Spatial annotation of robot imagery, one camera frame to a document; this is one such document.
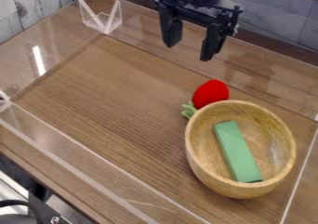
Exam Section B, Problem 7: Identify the red plush strawberry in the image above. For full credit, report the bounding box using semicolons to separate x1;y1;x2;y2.
181;79;229;119

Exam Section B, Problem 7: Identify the wooden bowl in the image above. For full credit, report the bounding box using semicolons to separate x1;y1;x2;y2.
185;100;296;199

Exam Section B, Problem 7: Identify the green rectangular block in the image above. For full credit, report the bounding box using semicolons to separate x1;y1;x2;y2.
213;121;263;183

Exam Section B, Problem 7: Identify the clear acrylic tray enclosure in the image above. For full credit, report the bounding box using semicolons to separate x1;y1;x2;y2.
0;0;318;224

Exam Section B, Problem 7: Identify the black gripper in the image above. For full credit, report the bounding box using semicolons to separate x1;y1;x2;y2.
158;0;241;61

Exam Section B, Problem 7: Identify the black cable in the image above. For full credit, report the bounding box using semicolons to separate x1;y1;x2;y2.
0;199;29;209

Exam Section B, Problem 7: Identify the black metal bracket with bolt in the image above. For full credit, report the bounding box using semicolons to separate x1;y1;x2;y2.
26;192;72;224

